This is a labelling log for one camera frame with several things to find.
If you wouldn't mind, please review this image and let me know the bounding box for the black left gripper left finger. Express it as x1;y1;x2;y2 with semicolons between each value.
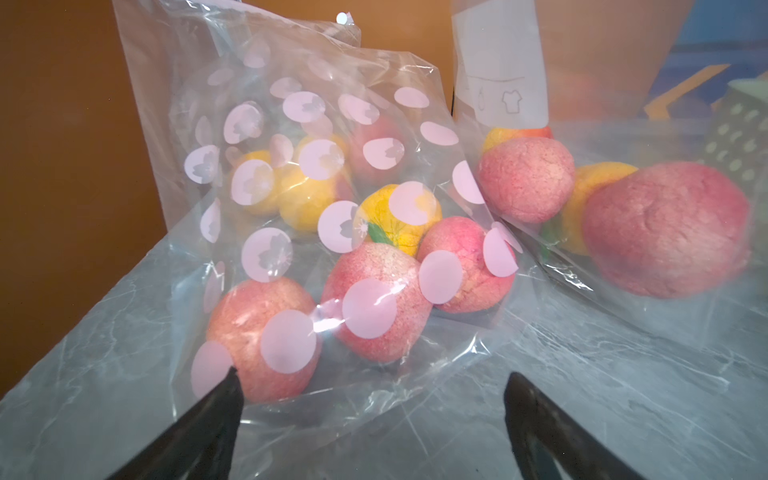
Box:
110;368;244;479

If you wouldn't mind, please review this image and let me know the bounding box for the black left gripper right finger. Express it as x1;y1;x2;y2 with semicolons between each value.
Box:
503;372;643;480

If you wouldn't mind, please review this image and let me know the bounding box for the clear bag with pink dots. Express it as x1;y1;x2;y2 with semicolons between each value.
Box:
172;32;519;436

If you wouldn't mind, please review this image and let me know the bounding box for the yellow peach with red spot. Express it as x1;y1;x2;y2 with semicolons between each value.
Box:
229;150;278;216

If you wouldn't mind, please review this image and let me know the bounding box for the blue zip bag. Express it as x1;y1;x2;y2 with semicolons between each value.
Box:
452;1;767;348

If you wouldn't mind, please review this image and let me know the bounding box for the pink peach front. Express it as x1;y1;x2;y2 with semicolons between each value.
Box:
348;117;406;185

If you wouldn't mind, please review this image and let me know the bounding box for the light green perforated basket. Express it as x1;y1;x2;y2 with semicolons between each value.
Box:
697;78;767;201

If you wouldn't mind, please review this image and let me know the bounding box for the large pink peach top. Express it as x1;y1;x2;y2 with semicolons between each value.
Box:
322;242;433;363

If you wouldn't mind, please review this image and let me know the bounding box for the clear zip-top bag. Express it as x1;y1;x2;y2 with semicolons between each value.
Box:
113;1;362;228

